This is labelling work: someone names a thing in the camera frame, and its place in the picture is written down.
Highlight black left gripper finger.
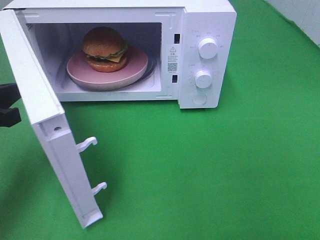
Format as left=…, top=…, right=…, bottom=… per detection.
left=0, top=107, right=21, bottom=128
left=0, top=83, right=20, bottom=109

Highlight white microwave door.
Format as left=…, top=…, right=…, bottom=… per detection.
left=0, top=9, right=107, bottom=228

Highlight burger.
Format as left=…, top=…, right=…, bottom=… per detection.
left=82, top=26, right=128, bottom=73

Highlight pink plate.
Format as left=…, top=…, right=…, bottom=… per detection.
left=66, top=46, right=148, bottom=91

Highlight glass turntable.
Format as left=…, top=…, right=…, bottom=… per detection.
left=138, top=57, right=157, bottom=81

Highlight white microwave oven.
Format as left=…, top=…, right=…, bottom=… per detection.
left=0, top=0, right=237, bottom=113

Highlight white lower timer knob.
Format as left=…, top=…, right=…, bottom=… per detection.
left=194, top=70, right=213, bottom=89

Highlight white upper power knob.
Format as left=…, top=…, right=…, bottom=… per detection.
left=197, top=36, right=218, bottom=60

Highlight green tablecloth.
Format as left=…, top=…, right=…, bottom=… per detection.
left=0, top=0, right=320, bottom=240

